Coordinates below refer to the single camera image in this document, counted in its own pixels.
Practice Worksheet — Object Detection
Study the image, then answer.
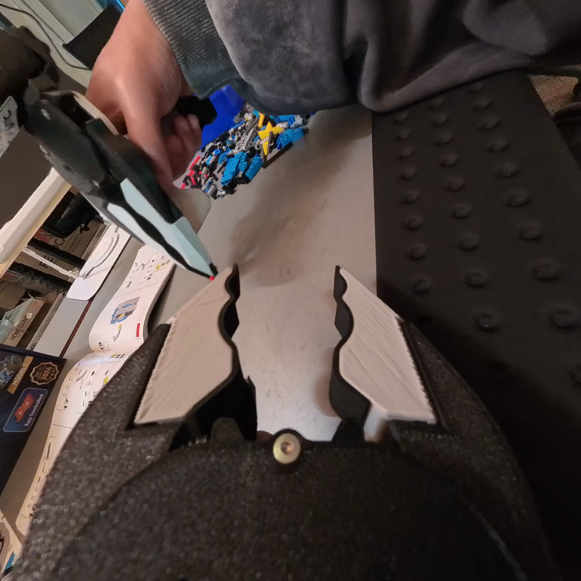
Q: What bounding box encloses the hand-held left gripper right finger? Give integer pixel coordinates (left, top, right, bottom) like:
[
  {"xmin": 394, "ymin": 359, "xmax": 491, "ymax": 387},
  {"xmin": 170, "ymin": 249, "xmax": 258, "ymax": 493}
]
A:
[{"xmin": 328, "ymin": 266, "xmax": 438, "ymax": 443}]

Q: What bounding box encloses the dark blue toy set box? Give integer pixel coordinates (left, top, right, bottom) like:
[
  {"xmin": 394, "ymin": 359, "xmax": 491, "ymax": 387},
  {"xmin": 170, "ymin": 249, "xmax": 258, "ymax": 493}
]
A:
[{"xmin": 0, "ymin": 344, "xmax": 67, "ymax": 493}]

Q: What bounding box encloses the blue plastic bin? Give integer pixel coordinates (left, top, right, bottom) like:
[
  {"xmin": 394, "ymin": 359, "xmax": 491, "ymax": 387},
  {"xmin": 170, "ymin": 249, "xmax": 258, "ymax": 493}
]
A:
[{"xmin": 200, "ymin": 84, "xmax": 249, "ymax": 149}]

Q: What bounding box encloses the pile of toy bricks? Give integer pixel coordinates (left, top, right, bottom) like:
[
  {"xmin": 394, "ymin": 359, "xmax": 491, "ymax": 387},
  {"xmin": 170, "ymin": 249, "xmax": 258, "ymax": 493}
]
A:
[{"xmin": 181, "ymin": 102, "xmax": 315, "ymax": 201}]

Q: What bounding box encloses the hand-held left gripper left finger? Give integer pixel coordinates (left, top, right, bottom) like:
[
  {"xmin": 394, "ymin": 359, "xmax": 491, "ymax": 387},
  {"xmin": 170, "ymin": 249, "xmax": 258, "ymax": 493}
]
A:
[{"xmin": 133, "ymin": 264, "xmax": 258, "ymax": 442}]

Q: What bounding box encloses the person's right hand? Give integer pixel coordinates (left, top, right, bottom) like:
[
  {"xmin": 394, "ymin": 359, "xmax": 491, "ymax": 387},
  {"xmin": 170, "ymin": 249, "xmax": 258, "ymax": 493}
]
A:
[{"xmin": 85, "ymin": 0, "xmax": 203, "ymax": 184}]

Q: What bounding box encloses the brown cardboard box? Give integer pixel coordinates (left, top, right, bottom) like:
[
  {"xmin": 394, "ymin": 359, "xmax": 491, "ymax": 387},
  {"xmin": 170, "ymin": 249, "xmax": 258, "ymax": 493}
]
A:
[{"xmin": 0, "ymin": 290, "xmax": 65, "ymax": 350}]

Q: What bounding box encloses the black dimpled pad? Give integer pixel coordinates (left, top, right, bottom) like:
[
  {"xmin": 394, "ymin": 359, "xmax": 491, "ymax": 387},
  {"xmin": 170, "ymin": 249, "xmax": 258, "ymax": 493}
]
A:
[{"xmin": 370, "ymin": 70, "xmax": 581, "ymax": 581}]

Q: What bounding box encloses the white instruction booklet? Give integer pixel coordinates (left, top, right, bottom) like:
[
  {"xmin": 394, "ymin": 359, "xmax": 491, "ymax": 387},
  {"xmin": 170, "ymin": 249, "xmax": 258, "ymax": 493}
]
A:
[{"xmin": 16, "ymin": 245, "xmax": 176, "ymax": 537}]

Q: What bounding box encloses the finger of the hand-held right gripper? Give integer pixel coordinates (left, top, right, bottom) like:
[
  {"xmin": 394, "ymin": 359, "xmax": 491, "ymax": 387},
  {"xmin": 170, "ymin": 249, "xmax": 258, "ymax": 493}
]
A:
[
  {"xmin": 119, "ymin": 178, "xmax": 219, "ymax": 278},
  {"xmin": 106, "ymin": 203, "xmax": 197, "ymax": 273}
]

